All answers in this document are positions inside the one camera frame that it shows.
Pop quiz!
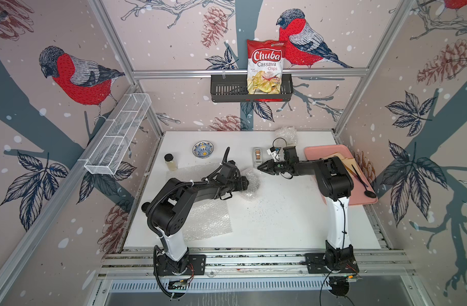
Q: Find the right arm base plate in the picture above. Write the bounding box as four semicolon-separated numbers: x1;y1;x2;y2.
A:
304;253;359;274

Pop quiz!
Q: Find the glass jar black lid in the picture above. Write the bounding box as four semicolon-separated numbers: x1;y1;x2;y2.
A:
164;154;178;172

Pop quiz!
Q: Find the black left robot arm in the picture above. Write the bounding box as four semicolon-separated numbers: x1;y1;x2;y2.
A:
141;173;249;275

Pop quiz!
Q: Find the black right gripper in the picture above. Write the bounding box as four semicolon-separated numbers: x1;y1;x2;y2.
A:
256;161;288;175

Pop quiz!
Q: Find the bubble wrap sheet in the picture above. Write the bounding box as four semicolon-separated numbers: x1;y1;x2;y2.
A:
240;168;260;201
275;126;298;146
166;164;233;242

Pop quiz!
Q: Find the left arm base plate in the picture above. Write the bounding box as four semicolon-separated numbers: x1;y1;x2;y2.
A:
154;254;206;277

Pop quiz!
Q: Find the red cassava chips bag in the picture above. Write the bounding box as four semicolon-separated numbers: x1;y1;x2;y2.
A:
247;40;286;96

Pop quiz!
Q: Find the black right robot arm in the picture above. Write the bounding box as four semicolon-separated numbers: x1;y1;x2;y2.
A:
257;157;355;271

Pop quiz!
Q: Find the pink plastic tray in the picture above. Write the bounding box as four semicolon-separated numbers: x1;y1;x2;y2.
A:
304;145;378;205

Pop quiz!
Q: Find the blue yellow patterned bowl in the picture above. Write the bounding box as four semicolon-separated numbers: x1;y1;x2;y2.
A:
192;141;214;159

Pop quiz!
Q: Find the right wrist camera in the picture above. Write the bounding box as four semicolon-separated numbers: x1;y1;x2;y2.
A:
271;146;299;163

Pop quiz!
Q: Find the horizontal aluminium frame bar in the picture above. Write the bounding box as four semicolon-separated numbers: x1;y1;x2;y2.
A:
131;68;370;80

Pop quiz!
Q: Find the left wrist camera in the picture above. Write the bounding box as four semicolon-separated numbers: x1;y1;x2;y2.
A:
216;162;241;181

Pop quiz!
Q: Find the white mesh wall shelf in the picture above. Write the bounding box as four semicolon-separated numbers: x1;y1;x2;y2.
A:
84;93;151;175

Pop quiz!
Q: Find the black wire wall basket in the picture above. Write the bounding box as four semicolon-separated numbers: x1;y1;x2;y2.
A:
210;73;295;103

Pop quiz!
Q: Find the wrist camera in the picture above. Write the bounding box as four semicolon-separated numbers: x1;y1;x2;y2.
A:
216;162;241;181
271;146;299;163

